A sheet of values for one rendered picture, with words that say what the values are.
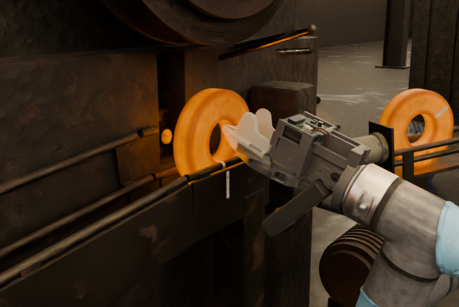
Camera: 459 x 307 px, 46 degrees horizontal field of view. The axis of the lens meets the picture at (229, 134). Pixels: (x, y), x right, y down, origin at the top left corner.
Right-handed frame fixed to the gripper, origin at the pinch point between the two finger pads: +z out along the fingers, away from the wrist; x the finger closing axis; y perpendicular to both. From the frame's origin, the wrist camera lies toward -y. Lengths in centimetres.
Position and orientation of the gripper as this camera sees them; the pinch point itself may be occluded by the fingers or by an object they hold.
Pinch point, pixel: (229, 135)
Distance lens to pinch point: 78.4
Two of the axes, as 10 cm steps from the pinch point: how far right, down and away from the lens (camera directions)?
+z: -7.7, -4.3, 4.7
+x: -5.9, 1.8, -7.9
